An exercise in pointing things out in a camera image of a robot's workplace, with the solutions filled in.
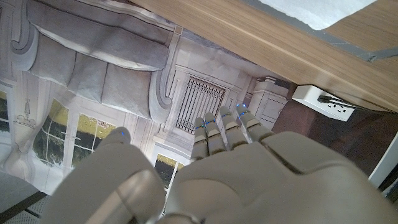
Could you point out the printed living room backdrop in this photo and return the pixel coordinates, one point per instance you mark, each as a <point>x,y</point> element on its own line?
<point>93,77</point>

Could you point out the white paper towel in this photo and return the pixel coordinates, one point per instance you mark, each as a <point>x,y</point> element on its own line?
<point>317,12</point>

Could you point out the white power strip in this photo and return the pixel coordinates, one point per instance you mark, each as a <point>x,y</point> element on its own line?
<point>311,99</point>

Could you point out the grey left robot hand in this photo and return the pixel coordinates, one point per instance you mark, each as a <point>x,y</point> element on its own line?
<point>248,186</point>

